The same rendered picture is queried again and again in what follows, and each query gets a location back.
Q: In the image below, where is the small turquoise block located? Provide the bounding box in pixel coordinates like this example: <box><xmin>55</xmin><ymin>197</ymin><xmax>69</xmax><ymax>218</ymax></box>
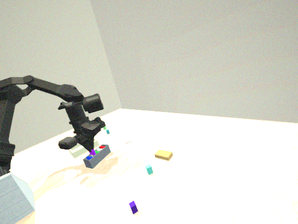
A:
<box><xmin>146</xmin><ymin>164</ymin><xmax>153</xmax><ymax>175</ymax></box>

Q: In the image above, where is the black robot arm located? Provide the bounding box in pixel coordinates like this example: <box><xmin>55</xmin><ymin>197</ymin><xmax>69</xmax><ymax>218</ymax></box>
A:
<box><xmin>0</xmin><ymin>76</ymin><xmax>104</xmax><ymax>177</ymax></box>

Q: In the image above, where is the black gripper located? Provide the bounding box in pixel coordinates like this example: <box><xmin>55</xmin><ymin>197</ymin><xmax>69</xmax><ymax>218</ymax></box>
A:
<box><xmin>58</xmin><ymin>115</ymin><xmax>95</xmax><ymax>152</ymax></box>

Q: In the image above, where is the pale yellow flat block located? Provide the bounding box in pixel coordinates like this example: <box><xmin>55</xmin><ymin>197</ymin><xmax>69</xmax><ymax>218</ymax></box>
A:
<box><xmin>155</xmin><ymin>150</ymin><xmax>173</xmax><ymax>161</ymax></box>

